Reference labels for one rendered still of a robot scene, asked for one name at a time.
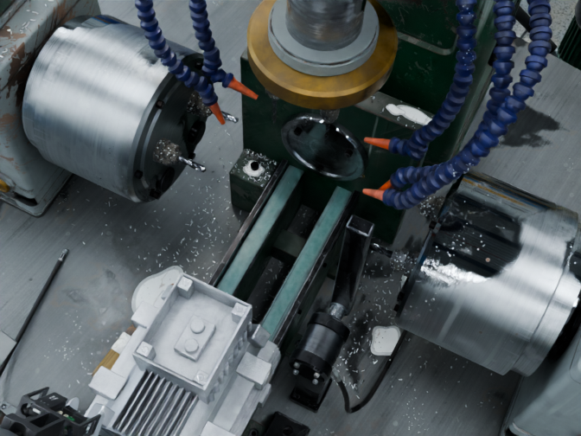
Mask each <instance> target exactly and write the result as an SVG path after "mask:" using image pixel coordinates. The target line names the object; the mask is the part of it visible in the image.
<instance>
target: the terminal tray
mask: <svg viewBox="0 0 581 436"><path fill-rule="evenodd" d="M183 280H187V281H188V285H187V286H183V285H182V282H183ZM237 306H241V307H242V309H243V310H242V312H237V311H236V307H237ZM251 330H252V305H249V304H248V303H246V302H244V301H242V300H240V299H238V298H236V297H234V296H231V295H229V294H227V293H225V292H223V291H221V290H219V289H217V288H215V287H213V286H211V285H208V284H206V283H204V282H202V281H200V280H198V279H196V278H194V277H191V276H189V275H187V274H186V273H184V272H182V273H181V274H180V276H179V277H178V279H177V281H176V282H175V283H174V285H173V287H172V288H171V290H170V291H169V294H168V295H167V297H166V299H165V300H164V301H163V303H162V305H161V306H160V308H159V309H158V311H157V313H156V315H155V316H154V317H153V319H152V320H151V322H150V324H149V326H148V327H147V329H146V331H145V332H144V334H143V335H142V337H141V338H140V340H139V342H138V343H137V345H136V347H135V349H134V350H133V351H132V353H131V354H132V356H133V358H134V360H135V362H136V364H137V365H138V367H139V369H140V370H141V371H144V370H145V369H147V371H148V373H149V374H150V372H153V374H154V376H156V375H159V376H160V378H161V379H163V378H165V379H166V381H167V382H169V381H172V383H173V384H174V385H176V384H178V386H179V388H185V390H186V392H189V391H190V392H191V393H192V395H193V396H194V397H195V396H196V395H198V397H199V400H201V401H203V402H204V403H206V404H207V405H208V404H209V402H210V401H211V402H213V401H214V393H219V392H220V389H219V385H220V384H223V383H224V375H229V370H228V368H229V367H233V359H237V358H238V356H239V355H238V350H243V342H246V341H247V332H250V331H251ZM143 346H147V347H148V348H149V350H148V351H147V352H145V353H144V352H143V351H142V347H143ZM198 374H203V375H204V379H203V380H202V381H199V380H198V379H197V376H198Z"/></svg>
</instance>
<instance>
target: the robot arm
mask: <svg viewBox="0 0 581 436"><path fill-rule="evenodd" d="M48 390H49V387H48V386H46V387H44V388H40V389H38V390H36V391H33V392H31V393H28V394H25V395H23V396H22V398H21V400H20V402H19V405H18V407H17V410H16V412H15V413H14V414H13V413H11V414H7V415H5V416H4V418H3V421H2V424H1V426H0V436H98V435H99V430H100V428H101V426H102V423H103V420H104V418H105V413H104V412H101V413H100V414H98V415H96V416H94V417H92V418H91V419H89V420H88V418H87V417H85V416H83V415H81V414H78V412H79V411H77V410H78V405H79V398H77V397H75V398H73V399H72V400H70V401H69V402H68V404H67V401H68V398H67V397H64V396H62V395H60V394H57V393H56V392H54V393H52V394H48V395H47V393H48ZM37 394H40V395H39V397H38V399H37V400H33V399H31V398H30V397H32V396H34V395H37ZM28 404H30V405H31V406H30V407H27V405H28ZM66 404H67V405H66ZM90 423H92V424H91V426H90V427H88V424H90Z"/></svg>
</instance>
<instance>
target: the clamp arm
mask: <svg viewBox="0 0 581 436"><path fill-rule="evenodd" d="M373 231H374V224H373V223H372V222H370V221H367V220H365V219H362V218H360V217H359V216H357V215H351V217H350V219H349V221H348V223H347V225H346V228H345V233H344V237H343V242H342V250H341V254H340V259H339V263H338V267H337V272H336V276H335V283H334V288H333V292H332V297H331V301H330V306H329V308H330V310H331V309H332V308H333V305H335V307H334V309H335V310H339V308H340V307H342V308H343V309H342V308H341V310H340V313H341V314H343V313H344V312H345V313H344V315H343V316H346V317H347V316H348V315H349V313H350V312H351V310H352V308H353V305H354V299H355V296H356V293H357V289H358V286H359V283H360V279H361V274H362V270H363V267H364V264H365V260H366V257H367V251H368V249H369V245H370V241H371V239H372V235H373ZM338 305H339V306H338Z"/></svg>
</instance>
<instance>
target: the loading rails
mask: <svg viewBox="0 0 581 436"><path fill-rule="evenodd" d="M288 162H289V161H288V160H286V159H284V158H283V160H282V162H281V163H280V165H279V166H278V168H277V169H276V171H275V173H274V174H273V176H272V178H271V180H270V181H269V182H268V183H267V184H266V187H265V190H264V191H263V193H262V195H261V196H260V198H259V199H258V201H257V203H256V204H255V206H254V208H253V209H252V212H251V213H250V214H248V215H246V218H245V219H244V220H243V222H242V223H241V225H240V227H239V229H238V234H237V236H236V237H235V239H234V241H233V243H232V245H231V246H230V247H229V249H228V250H227V253H226V254H225V256H224V258H223V259H222V261H221V263H220V264H219V265H218V267H217V269H215V270H214V274H213V276H212V278H211V279H210V280H209V282H208V283H207V284H208V285H211V286H213V287H215V288H217V289H219V290H221V291H223V292H225V293H227V294H229V295H231V296H234V297H236V298H238V299H240V300H242V301H244V302H246V301H247V300H248V299H249V297H250V295H251V293H252V291H253V289H254V287H255V286H256V284H257V283H258V281H259V279H260V277H261V275H262V274H263V272H264V270H265V269H266V267H267V265H268V263H269V261H270V260H271V257H273V258H275V259H277V260H280V261H282V262H284V263H285V264H288V265H290V266H292V268H291V270H290V272H289V274H288V275H287V277H286V279H285V281H284V283H283V284H282V286H281V288H280V290H279V292H278V294H277V296H276V297H275V299H274V300H273V302H272V304H271V307H270V308H269V310H268V312H267V313H266V315H265V317H264V319H263V321H262V323H261V326H262V327H263V328H265V329H266V330H267V331H268V332H269V333H270V334H271V336H270V338H269V341H270V342H272V343H275V344H276V345H277V348H279V351H280V354H281V360H280V362H279V364H278V366H277V368H276V369H275V371H274V373H273V375H272V377H271V379H270V381H269V383H270V384H271V381H272V379H273V377H274V376H275V374H276V373H277V371H278V368H279V366H280V364H281V362H282V361H283V359H284V357H285V356H287V357H289V358H290V356H291V353H292V351H293V350H294V349H296V348H297V346H298V344H299V343H300V341H301V339H302V337H303V335H301V334H298V333H297V332H298V330H299V328H300V326H301V325H302V323H303V321H304V319H305V317H306V315H307V313H308V311H309V309H310V307H311V306H312V304H313V302H314V300H315V298H316V295H317V293H318V292H319V291H320V289H321V287H322V284H323V282H324V280H325V279H326V277H328V278H330V279H333V280H335V276H336V272H337V267H338V263H339V259H340V256H339V255H338V254H339V252H340V251H341V249H342V242H343V237H344V233H345V228H346V225H347V223H348V221H349V219H350V217H351V215H355V212H356V208H357V203H358V200H359V196H360V192H359V191H357V190H354V192H351V191H348V190H346V189H344V188H341V187H339V186H336V188H335V191H334V193H333V194H332V196H331V197H330V199H329V201H328V203H327V205H326V207H325V209H324V210H323V212H322V214H321V216H320V217H319V219H318V221H317V223H316V225H315V226H314V228H313V230H312V232H311V234H310V236H309V238H308V239H307V240H306V239H304V238H302V237H300V236H298V235H296V234H293V233H291V232H289V231H287V230H288V228H289V226H290V224H291V223H292V221H293V219H294V218H295V216H296V214H297V212H298V210H299V209H300V207H301V206H302V199H303V180H304V172H305V171H303V170H300V169H299V168H296V167H294V166H292V165H289V166H288ZM257 409H258V407H256V408H255V410H254V412H253V413H252V416H251V418H250V419H249V421H248V423H247V425H246V428H245V430H244V432H243V433H242V434H241V436H263V435H264V433H265V430H266V428H267V426H264V425H262V424H260V423H258V422H257V421H255V420H252V417H253V415H254V414H255V412H256V411H257Z"/></svg>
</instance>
